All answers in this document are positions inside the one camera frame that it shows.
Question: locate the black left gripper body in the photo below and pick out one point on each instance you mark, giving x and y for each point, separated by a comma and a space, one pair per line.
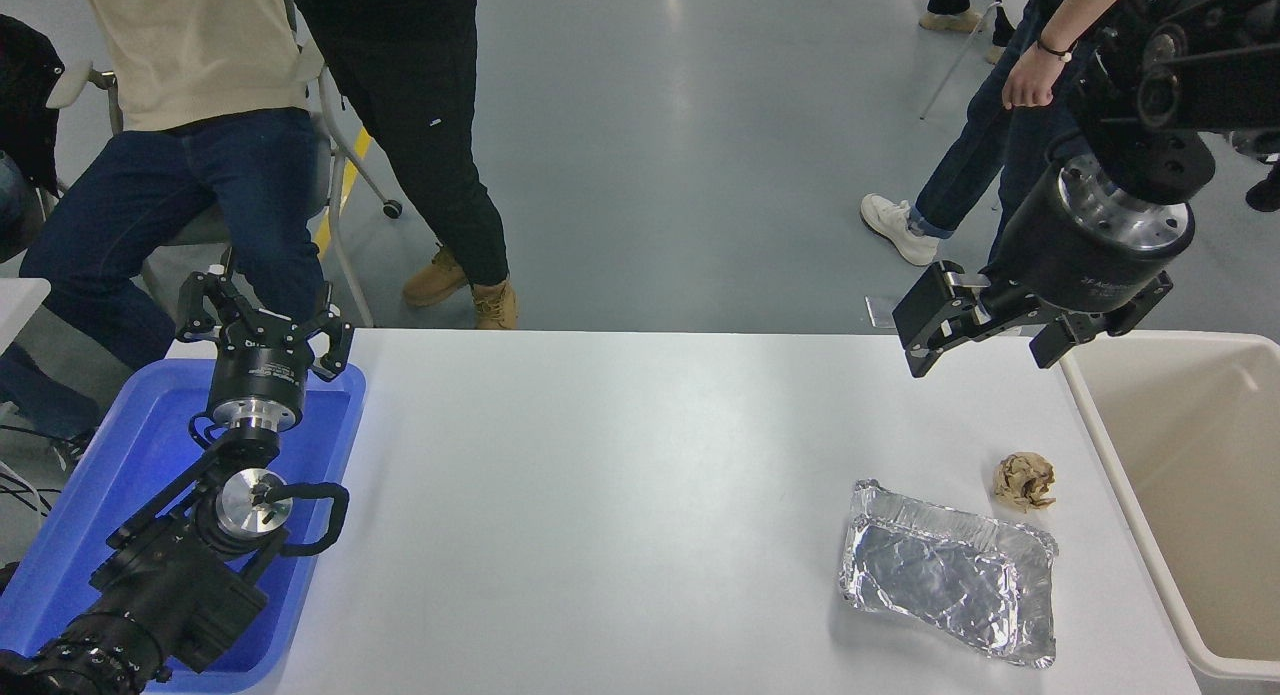
258, 375

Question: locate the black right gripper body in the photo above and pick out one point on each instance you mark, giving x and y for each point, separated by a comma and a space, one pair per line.
1065, 260

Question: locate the foil tray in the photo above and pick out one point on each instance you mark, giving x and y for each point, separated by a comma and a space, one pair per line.
930, 575

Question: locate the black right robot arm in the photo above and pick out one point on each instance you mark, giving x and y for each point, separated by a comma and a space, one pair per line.
1190, 65

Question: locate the person's forearm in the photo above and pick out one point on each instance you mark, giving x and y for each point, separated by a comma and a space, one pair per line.
1085, 10

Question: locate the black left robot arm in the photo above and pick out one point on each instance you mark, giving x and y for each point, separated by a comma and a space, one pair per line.
170, 585

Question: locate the clear floor plate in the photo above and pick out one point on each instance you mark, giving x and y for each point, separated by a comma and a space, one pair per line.
880, 313

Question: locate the person's hand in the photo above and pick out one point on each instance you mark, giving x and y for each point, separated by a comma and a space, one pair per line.
1030, 80

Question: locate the blue plastic tray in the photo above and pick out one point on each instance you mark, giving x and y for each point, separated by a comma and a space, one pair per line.
140, 415

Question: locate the seated person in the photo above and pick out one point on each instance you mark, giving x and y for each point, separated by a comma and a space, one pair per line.
200, 175

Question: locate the grey wheeled chair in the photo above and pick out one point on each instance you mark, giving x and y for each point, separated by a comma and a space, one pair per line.
393, 209

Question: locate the large pale bin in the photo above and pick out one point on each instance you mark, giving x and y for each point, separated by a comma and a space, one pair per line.
1180, 425

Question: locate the crumpled tan paper ball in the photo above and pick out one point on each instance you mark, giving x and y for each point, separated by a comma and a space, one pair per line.
1024, 480

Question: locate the white side table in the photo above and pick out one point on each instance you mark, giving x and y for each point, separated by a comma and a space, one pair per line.
18, 305

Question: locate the standing person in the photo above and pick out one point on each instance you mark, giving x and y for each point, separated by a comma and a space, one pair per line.
430, 105

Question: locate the black fabric bundle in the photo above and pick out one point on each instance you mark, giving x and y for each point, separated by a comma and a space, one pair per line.
25, 95

